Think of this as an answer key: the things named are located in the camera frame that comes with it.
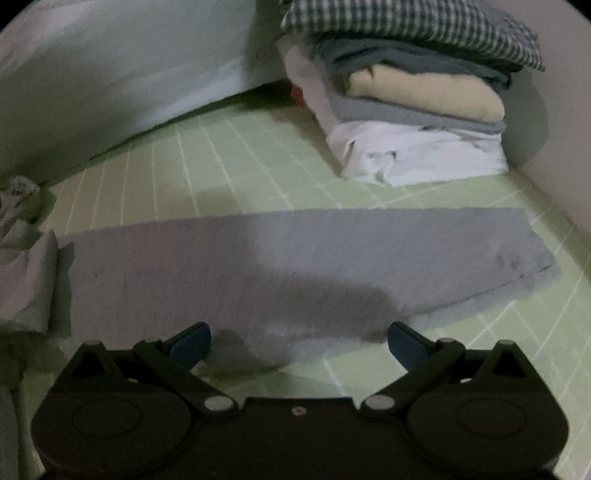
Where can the white bin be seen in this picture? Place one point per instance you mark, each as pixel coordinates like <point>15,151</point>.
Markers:
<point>115,78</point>

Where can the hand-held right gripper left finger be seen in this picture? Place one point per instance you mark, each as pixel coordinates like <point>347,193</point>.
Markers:
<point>191,344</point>

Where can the orange cloth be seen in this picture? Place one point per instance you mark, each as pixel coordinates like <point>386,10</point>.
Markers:
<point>296,94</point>

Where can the dark cloth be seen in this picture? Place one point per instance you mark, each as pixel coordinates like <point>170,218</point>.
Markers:
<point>9,406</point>

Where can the crumpled light grey cloth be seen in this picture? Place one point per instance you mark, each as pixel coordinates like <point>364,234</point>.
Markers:
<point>27,277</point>

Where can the white folded garment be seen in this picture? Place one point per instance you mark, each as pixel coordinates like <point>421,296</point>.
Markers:
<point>429,152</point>

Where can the pale pink folded garment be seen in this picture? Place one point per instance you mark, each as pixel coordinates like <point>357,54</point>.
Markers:
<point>309,87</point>

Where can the cream folded garment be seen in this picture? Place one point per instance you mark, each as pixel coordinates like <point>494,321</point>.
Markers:
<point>425,92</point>

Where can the blue-grey folded garment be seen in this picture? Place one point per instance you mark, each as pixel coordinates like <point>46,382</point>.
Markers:
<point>406,57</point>

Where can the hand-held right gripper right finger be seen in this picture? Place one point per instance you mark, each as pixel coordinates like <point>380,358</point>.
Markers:
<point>406,344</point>

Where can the blue white checked shirt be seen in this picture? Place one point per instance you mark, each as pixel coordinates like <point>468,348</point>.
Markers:
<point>415,23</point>

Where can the green grid bed sheet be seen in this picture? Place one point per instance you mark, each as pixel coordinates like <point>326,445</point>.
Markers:
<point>231,152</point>

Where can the light grey folded garment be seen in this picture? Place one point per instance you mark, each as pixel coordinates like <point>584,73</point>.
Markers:
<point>397,113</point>

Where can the crumpled printed grey cloth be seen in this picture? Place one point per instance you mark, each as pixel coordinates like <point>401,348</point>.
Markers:
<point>21,194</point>

